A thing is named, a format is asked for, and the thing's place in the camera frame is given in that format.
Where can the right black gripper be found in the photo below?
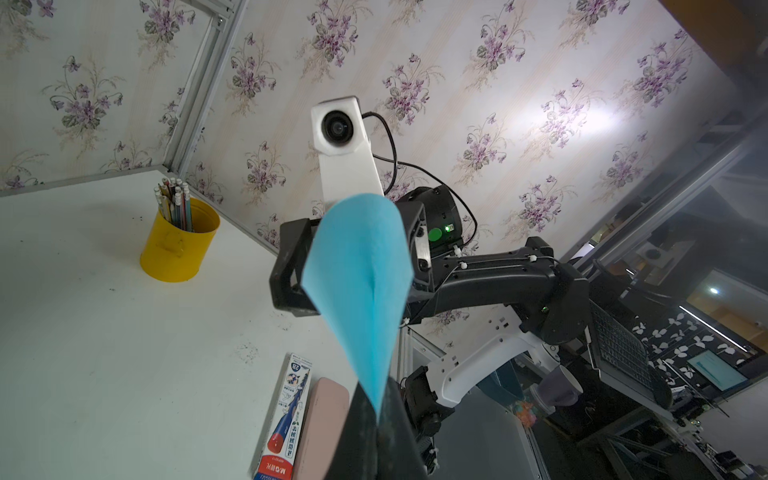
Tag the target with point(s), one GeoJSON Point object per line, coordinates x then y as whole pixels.
{"type": "Point", "coordinates": [433, 229]}

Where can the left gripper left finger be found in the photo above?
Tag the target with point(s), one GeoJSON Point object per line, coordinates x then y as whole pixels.
{"type": "Point", "coordinates": [356, 454]}

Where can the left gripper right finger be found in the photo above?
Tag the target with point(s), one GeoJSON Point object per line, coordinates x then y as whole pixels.
{"type": "Point", "coordinates": [398, 457]}

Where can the light blue paper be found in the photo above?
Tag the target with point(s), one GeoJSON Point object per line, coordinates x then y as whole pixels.
{"type": "Point", "coordinates": [358, 275]}

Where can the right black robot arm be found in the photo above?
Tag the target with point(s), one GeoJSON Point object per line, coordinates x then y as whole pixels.
{"type": "Point", "coordinates": [550, 300]}

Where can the pink eraser case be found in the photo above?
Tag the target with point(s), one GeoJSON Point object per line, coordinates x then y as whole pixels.
{"type": "Point", "coordinates": [323, 424]}

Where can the yellow pencil cup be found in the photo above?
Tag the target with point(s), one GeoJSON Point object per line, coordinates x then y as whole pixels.
{"type": "Point", "coordinates": [174, 255]}

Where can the colored pencils bundle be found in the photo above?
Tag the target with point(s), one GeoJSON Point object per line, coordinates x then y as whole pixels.
{"type": "Point", "coordinates": [174, 203]}

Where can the purple mug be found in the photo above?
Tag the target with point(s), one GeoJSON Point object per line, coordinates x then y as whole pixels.
{"type": "Point", "coordinates": [558, 389]}

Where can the black laptop keyboard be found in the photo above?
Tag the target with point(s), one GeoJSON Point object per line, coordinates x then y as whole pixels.
{"type": "Point", "coordinates": [623, 364]}

